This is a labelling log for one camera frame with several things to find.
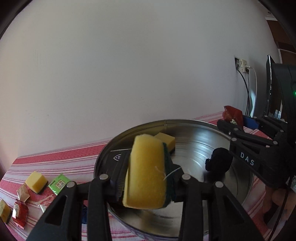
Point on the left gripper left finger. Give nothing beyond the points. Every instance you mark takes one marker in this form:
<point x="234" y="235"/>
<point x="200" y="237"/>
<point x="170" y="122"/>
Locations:
<point x="62" y="220"/>

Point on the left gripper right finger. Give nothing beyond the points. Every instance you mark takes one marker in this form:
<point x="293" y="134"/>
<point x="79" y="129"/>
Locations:
<point x="227" y="219"/>

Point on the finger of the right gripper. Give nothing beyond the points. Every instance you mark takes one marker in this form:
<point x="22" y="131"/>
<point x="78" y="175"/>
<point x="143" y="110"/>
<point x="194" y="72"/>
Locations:
<point x="270" y="127"/>
<point x="234" y="131"/>

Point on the white pink snack packet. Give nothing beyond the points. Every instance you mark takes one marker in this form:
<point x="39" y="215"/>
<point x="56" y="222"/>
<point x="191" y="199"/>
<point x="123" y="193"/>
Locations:
<point x="45" y="201"/>

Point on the black knotted cloth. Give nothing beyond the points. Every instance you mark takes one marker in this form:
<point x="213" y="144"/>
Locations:
<point x="218" y="164"/>

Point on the green tissue pack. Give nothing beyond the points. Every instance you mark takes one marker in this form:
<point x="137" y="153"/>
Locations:
<point x="58" y="183"/>

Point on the red white snack packet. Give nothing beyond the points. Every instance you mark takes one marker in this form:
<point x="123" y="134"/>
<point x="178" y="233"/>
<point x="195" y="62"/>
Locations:
<point x="20" y="213"/>

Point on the large yellow green sponge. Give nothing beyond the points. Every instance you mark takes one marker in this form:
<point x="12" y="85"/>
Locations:
<point x="36" y="182"/>

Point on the beige snack packet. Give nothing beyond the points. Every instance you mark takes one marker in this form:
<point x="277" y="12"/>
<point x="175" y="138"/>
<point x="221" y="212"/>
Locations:
<point x="23" y="193"/>

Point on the yellow green scouring sponge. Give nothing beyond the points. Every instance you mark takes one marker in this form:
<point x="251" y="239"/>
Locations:
<point x="146" y="182"/>

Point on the dark red snack packet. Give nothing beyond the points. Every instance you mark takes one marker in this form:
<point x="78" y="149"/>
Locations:
<point x="233" y="115"/>

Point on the small yellow sponge piece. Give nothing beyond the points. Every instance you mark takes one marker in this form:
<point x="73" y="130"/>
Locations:
<point x="5" y="211"/>

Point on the black box with badge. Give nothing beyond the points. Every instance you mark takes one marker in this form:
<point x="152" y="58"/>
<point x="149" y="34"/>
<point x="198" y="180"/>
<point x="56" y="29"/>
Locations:
<point x="120" y="161"/>

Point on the person's right hand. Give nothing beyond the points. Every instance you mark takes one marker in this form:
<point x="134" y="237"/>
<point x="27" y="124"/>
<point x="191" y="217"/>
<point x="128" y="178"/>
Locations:
<point x="276" y="198"/>

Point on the black monitor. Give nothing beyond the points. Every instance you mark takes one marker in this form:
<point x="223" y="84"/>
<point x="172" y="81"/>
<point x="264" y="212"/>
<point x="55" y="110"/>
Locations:
<point x="273" y="107"/>

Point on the blue round cookie tin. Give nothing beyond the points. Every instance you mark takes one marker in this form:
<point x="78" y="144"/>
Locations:
<point x="195" y="142"/>

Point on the red striped tablecloth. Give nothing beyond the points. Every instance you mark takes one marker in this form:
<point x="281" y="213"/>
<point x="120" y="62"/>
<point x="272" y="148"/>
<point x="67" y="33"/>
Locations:
<point x="77" y="163"/>

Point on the brown wooden cabinet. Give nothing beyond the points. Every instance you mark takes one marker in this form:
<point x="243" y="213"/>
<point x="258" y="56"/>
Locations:
<point x="284" y="45"/>

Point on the wall power socket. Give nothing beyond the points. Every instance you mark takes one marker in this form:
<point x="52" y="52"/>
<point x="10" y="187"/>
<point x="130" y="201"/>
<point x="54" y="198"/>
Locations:
<point x="240" y="64"/>

